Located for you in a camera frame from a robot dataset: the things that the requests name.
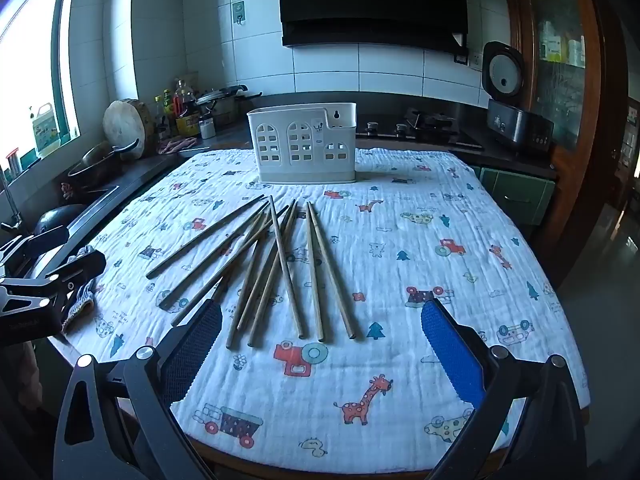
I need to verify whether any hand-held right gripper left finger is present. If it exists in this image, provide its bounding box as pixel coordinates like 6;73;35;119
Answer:
52;299;223;480

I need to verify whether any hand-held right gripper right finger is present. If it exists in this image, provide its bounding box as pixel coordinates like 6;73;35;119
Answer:
421;299;588;480

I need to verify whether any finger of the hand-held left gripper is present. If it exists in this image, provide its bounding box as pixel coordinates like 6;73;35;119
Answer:
0;225;70;273
47;249;107;322

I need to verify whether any pile of wooden chopsticks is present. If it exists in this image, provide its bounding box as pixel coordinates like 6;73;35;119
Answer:
145;194;359;351

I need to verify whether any white plastic utensil holder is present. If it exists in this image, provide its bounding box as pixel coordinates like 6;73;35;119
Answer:
246;102;358;185

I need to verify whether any dark pot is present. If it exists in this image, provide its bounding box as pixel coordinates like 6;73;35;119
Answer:
32;204;86;236

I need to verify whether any grey knit glove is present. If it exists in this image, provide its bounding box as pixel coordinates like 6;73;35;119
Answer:
62;245;98;332

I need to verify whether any steel faucet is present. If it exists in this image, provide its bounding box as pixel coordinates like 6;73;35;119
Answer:
0;170;23;233

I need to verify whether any printed white cloth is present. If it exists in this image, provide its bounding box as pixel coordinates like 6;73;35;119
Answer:
47;147;591;476

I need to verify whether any steel sink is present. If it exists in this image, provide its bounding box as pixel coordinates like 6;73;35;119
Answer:
30;185;123;266

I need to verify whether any white detergent jug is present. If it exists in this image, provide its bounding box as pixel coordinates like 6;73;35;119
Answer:
31;102;61;157

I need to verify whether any round wooden cutting board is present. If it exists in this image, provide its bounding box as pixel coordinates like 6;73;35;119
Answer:
102;99;156;161

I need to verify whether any pink rag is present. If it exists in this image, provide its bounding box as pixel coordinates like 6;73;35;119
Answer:
157;136;198;155

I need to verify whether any green counter cabinet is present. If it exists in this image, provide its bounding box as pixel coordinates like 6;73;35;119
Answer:
472;165;556;226

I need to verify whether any window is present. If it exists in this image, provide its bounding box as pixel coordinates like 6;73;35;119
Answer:
0;0;83;171

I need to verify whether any steel pressure pot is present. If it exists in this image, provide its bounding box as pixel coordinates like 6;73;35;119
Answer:
195;85;263;128

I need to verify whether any black rice cooker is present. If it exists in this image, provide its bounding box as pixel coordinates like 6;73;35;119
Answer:
481;41;556;157

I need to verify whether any wooden glass door cabinet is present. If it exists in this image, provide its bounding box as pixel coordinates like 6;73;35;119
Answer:
502;0;628;281

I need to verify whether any black range hood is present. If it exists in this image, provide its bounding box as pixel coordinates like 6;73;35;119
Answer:
265;0;487;53

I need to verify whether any dark wok with handle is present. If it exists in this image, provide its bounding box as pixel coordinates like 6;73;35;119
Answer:
67;138;141;187

